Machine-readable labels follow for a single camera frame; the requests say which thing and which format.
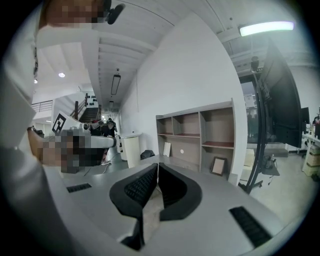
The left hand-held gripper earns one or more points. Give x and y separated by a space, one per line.
72 150

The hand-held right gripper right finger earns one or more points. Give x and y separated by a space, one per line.
180 197

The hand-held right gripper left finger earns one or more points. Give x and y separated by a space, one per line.
132 197

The person's left forearm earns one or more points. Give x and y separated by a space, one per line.
33 145

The tall white ribbed bin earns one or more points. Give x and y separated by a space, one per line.
131 150

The wooden staircase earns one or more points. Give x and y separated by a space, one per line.
86 110

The black bag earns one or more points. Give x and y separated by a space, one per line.
147 155

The white leaning board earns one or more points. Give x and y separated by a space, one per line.
167 149

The black linear ceiling lamp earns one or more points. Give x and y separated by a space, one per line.
115 85

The grey shelf unit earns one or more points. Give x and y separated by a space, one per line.
195 140

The person's white shirt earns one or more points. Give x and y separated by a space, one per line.
22 175

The person's head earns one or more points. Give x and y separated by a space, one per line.
75 12

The large black screen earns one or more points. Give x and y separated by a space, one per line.
282 100

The bright ceiling light panel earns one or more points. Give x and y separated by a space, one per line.
266 28

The dark picture frame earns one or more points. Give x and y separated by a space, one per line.
219 166

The black head-worn camera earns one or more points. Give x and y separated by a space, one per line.
115 13

